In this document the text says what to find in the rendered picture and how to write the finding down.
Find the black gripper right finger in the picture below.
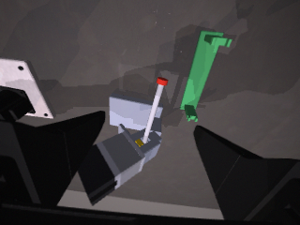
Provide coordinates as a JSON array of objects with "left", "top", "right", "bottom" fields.
[{"left": 193, "top": 126, "right": 300, "bottom": 221}]

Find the white tapered pin with red cap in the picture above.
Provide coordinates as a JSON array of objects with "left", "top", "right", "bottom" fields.
[{"left": 142, "top": 77, "right": 168, "bottom": 144}]

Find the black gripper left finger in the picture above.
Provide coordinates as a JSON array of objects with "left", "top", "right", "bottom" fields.
[{"left": 0, "top": 111, "right": 105, "bottom": 206}]

